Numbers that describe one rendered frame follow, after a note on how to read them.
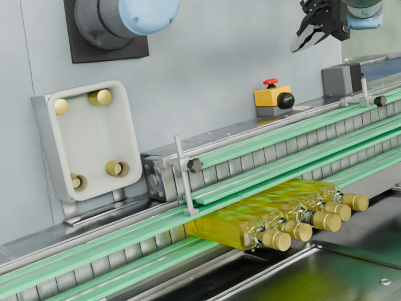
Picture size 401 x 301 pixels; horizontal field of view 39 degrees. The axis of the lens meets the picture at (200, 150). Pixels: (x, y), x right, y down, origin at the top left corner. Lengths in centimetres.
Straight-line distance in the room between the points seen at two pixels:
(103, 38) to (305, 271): 65
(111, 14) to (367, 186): 93
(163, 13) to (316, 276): 61
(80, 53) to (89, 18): 8
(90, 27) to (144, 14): 18
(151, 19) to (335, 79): 76
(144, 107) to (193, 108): 14
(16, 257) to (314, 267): 61
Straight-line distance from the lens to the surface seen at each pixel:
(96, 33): 124
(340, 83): 169
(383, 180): 176
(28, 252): 113
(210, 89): 145
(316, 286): 118
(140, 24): 108
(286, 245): 108
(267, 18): 159
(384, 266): 125
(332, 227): 113
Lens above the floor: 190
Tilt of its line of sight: 53 degrees down
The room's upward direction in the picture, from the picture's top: 95 degrees clockwise
